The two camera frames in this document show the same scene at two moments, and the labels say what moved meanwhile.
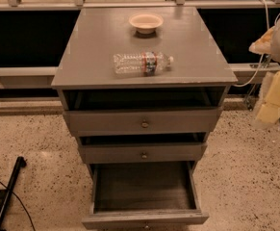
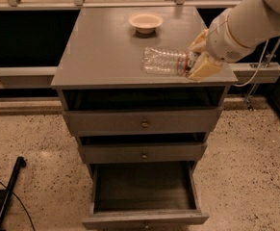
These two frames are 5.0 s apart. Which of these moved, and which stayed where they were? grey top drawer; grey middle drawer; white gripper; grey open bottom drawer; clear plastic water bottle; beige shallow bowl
Moved: clear plastic water bottle; white gripper
Stayed: grey middle drawer; grey open bottom drawer; grey top drawer; beige shallow bowl
